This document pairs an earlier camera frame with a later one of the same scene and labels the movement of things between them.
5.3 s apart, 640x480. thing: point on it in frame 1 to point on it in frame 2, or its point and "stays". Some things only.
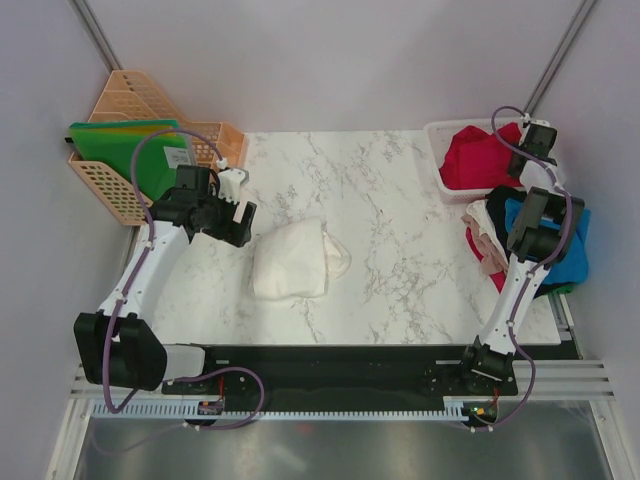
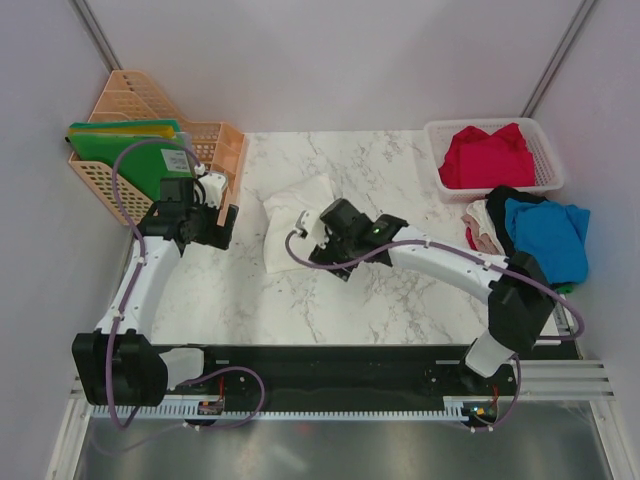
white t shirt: [295, 260] to [285, 210]
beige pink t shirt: [488, 242] stays
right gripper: [511, 172] to [326, 254]
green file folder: [114, 144] stays
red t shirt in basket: [477, 160] stays
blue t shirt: [574, 268] stays
